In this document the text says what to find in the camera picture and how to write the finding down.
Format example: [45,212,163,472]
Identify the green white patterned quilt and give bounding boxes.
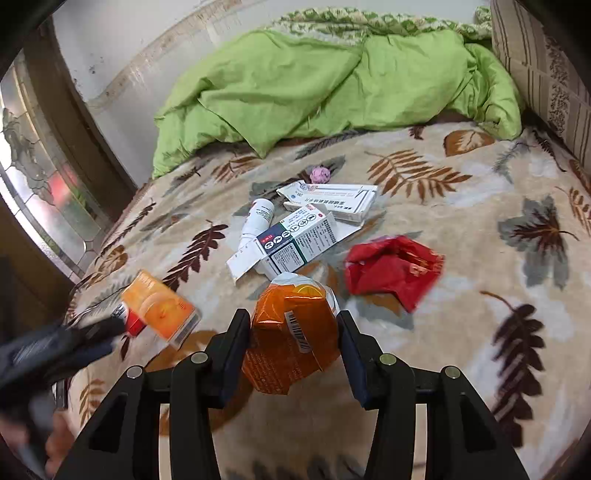
[265,6,495,42]

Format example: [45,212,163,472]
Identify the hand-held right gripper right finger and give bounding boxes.
[336,310,532,480]

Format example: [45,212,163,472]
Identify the brown wooden door frame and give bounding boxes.
[23,18,139,222]

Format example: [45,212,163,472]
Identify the orange snack wrapper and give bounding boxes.
[242,272,342,395]

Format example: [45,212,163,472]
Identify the red cigarette box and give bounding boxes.
[113,302,148,337]

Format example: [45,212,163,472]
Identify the striped beige pillow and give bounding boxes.
[489,0,591,160]

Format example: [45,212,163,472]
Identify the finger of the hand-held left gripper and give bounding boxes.
[69,318,127,365]

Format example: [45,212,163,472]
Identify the white blue-green medicine box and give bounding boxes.
[226,205,358,282]

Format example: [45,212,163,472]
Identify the stained glass door window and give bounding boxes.
[0,60,109,278]

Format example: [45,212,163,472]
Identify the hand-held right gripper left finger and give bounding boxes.
[54,308,251,480]

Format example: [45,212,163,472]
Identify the red crumpled cigarette pack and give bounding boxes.
[345,234,446,315]

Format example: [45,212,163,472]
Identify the orange cardboard box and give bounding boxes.
[121,270,202,349]

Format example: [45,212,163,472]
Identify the person's left hand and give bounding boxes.
[44,408,77,469]

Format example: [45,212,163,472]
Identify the leaf printed blanket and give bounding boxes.
[65,122,591,480]

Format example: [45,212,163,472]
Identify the white plastic bottle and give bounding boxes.
[239,198,276,252]

